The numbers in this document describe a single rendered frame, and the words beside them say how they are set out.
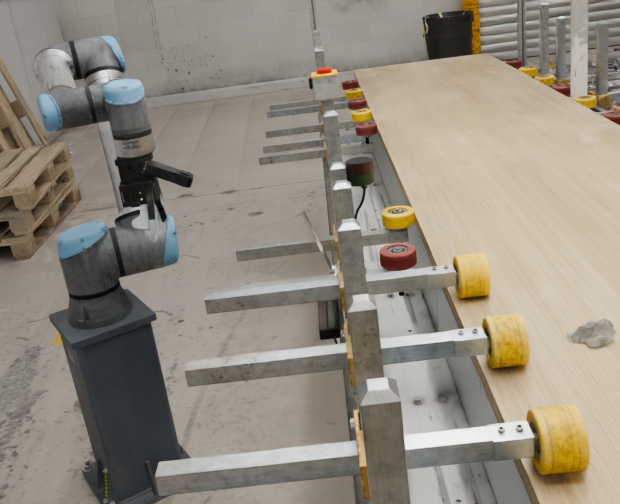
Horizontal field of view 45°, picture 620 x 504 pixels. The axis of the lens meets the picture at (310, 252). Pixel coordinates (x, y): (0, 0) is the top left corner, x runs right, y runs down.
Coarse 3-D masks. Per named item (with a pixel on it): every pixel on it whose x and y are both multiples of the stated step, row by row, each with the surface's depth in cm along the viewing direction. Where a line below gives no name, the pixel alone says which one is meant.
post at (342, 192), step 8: (336, 184) 134; (344, 184) 134; (336, 192) 134; (344, 192) 134; (336, 200) 135; (344, 200) 135; (352, 200) 135; (336, 208) 135; (344, 208) 135; (352, 208) 135; (336, 216) 136; (344, 216) 136; (352, 216) 136; (336, 224) 137
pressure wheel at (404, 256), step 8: (384, 248) 164; (392, 248) 164; (400, 248) 163; (408, 248) 163; (384, 256) 161; (392, 256) 160; (400, 256) 159; (408, 256) 160; (416, 256) 163; (384, 264) 162; (392, 264) 160; (400, 264) 160; (408, 264) 160
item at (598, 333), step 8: (600, 320) 123; (608, 320) 122; (584, 328) 120; (592, 328) 120; (600, 328) 120; (608, 328) 120; (568, 336) 121; (576, 336) 120; (584, 336) 119; (592, 336) 119; (600, 336) 117; (608, 336) 119; (592, 344) 117; (600, 344) 117
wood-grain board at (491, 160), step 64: (448, 64) 386; (384, 128) 272; (448, 128) 260; (512, 128) 249; (576, 128) 239; (448, 192) 196; (512, 192) 190; (576, 192) 184; (448, 256) 158; (512, 256) 153; (576, 256) 150; (576, 320) 126; (512, 384) 111; (576, 384) 109
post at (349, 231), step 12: (348, 228) 110; (360, 228) 110; (348, 240) 111; (360, 240) 111; (348, 252) 112; (360, 252) 112; (348, 264) 112; (360, 264) 112; (348, 276) 113; (360, 276) 113; (348, 288) 114; (360, 288) 114; (348, 324) 116
